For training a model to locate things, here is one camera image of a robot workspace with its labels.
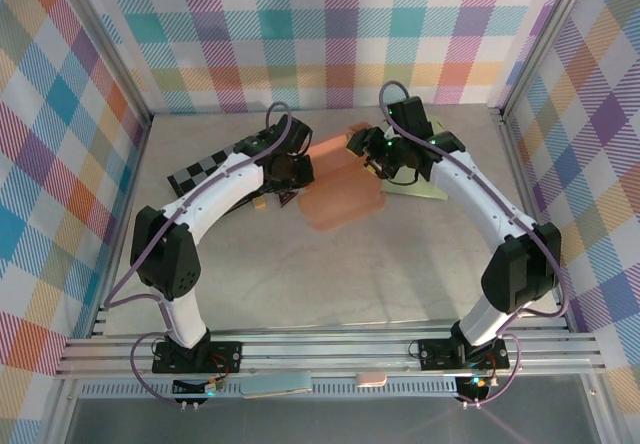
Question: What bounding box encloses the black folding chessboard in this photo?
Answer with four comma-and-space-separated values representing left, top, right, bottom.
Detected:
166, 133, 301, 213

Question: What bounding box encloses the small circuit board green light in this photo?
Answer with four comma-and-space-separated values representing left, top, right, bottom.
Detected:
172, 376, 225, 411
457, 374, 495, 409

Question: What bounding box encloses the orange paper box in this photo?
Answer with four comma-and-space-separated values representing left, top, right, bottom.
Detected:
297, 121, 389, 235

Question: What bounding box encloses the aluminium mounting rail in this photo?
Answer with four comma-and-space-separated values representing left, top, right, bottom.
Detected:
53, 331, 607, 379

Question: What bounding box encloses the perforated metal cable tray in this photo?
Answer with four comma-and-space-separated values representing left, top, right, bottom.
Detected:
78, 376, 460, 400

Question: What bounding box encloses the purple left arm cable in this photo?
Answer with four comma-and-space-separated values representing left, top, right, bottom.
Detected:
106, 102, 295, 408

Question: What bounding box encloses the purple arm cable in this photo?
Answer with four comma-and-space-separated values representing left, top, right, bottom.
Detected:
106, 102, 295, 408
378, 80, 570, 408

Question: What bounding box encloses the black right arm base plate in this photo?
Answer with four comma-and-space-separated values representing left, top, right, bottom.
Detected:
418, 337, 511, 371

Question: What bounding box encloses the green paper box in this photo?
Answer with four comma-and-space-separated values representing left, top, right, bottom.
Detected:
382, 116, 451, 201

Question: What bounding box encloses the aluminium frame post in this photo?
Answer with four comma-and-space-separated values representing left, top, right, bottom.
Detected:
57, 0, 154, 126
497, 0, 601, 123

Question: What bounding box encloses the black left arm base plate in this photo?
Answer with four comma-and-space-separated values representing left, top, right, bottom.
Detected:
151, 341, 244, 376

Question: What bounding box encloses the aluminium table edge rail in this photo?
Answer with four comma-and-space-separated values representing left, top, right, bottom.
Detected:
88, 113, 154, 338
491, 106, 572, 334

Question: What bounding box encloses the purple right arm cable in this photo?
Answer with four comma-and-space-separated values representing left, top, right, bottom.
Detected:
378, 80, 570, 408

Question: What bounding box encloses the blue-grey flat pad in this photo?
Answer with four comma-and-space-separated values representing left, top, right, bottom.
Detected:
240, 371, 312, 399

